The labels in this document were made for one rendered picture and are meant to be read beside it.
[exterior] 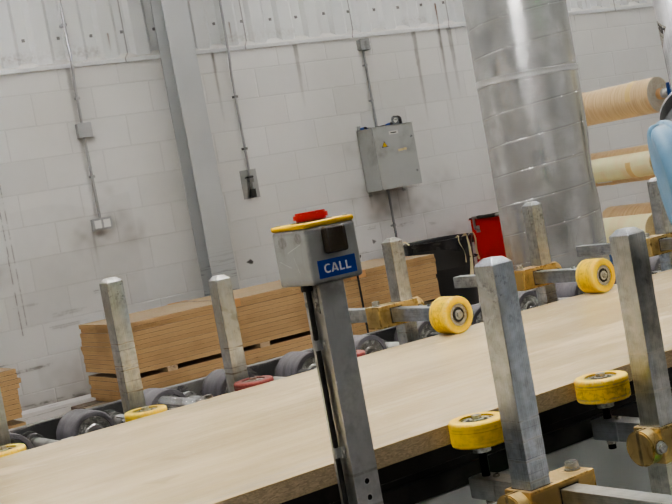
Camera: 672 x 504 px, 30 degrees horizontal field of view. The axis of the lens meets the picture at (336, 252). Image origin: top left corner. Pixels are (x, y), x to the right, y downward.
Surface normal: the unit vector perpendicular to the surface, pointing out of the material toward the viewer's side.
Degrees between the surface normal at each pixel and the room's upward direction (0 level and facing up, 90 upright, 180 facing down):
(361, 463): 90
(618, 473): 90
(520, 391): 90
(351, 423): 90
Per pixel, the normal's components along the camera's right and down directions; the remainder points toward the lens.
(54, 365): 0.54, -0.05
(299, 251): -0.80, 0.18
